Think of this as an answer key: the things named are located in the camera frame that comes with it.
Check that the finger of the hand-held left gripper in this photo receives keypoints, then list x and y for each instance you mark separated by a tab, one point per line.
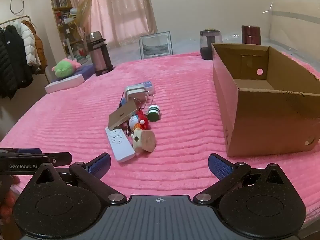
61	158
30	151

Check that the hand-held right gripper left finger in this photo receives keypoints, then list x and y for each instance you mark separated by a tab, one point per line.
100	165

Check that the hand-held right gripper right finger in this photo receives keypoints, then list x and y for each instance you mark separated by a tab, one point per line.
220	166

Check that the white remote control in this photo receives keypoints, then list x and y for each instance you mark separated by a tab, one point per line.
118	145

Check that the small beige box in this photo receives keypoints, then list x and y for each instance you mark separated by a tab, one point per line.
121	116

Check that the brown cardboard box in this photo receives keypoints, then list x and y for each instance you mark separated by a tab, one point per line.
265	120

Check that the blue binder clip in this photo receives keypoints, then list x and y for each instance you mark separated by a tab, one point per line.
122	103

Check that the green white striped bottle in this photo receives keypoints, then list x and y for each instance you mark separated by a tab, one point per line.
153	112

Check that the white square night light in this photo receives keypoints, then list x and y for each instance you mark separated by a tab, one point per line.
135	92

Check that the blue label clear floss box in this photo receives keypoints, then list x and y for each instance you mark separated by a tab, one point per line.
150	86

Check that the person's left hand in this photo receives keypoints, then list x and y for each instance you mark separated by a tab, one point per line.
7	201

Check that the beige wooden toy figure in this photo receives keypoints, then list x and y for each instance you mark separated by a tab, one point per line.
147	140

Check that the white flat box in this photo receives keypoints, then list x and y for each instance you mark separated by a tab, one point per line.
63	85

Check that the black quilted jacket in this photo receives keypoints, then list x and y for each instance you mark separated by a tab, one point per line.
6	75

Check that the pink ribbed fleece blanket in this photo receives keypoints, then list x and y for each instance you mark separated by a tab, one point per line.
187	85

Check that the green pink plush toy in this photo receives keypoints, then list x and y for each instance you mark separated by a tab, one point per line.
63	68

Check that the purple flat box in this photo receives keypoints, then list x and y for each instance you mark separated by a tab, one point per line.
85	71

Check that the black jacket white logo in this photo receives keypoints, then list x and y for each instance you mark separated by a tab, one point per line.
18	60

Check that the brown jacket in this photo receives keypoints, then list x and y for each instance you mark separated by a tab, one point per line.
41	55

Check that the white puffer jacket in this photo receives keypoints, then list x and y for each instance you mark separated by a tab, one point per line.
28	45

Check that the thermos flask in black carrier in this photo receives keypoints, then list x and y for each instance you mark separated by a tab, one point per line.
98	52

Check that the dark purple clear jar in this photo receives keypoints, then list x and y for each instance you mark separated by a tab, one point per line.
207	50

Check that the framed landscape picture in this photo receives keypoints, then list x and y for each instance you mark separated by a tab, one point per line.
156	46

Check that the metal clothes rack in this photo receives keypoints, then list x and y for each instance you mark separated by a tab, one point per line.
15	19

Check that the maroon metal canister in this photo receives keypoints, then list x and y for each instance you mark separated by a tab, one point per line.
251	33

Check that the standing fan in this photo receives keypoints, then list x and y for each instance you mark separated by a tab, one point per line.
83	12

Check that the wooden bookshelf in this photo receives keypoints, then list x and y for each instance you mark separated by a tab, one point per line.
58	2

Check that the pink curtain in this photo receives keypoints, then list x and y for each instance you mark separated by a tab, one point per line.
120	10

